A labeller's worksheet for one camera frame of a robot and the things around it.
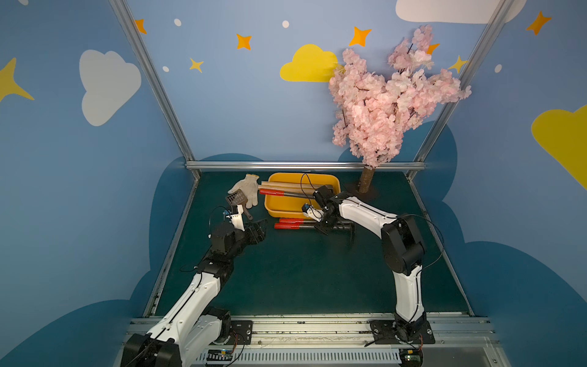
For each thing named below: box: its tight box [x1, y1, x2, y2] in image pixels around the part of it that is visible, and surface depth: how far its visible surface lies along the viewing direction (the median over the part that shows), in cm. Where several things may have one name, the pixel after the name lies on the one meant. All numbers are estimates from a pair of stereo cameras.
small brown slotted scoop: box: [226, 189, 253, 221], surface depth 110 cm
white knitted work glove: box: [227, 173, 260, 209], surface depth 117 cm
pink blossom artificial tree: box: [328, 24, 473, 194], surface depth 72 cm
